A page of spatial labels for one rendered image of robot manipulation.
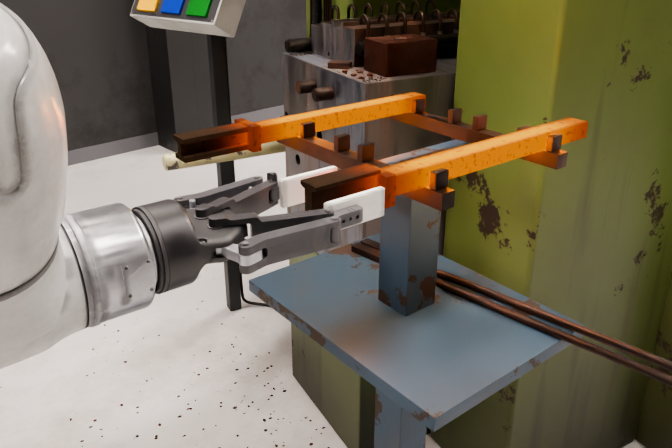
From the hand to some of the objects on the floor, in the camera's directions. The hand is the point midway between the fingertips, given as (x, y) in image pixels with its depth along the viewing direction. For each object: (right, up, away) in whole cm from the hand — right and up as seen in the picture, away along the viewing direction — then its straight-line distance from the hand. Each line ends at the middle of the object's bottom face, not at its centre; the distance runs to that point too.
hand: (336, 196), depth 65 cm
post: (-34, -38, +154) cm, 162 cm away
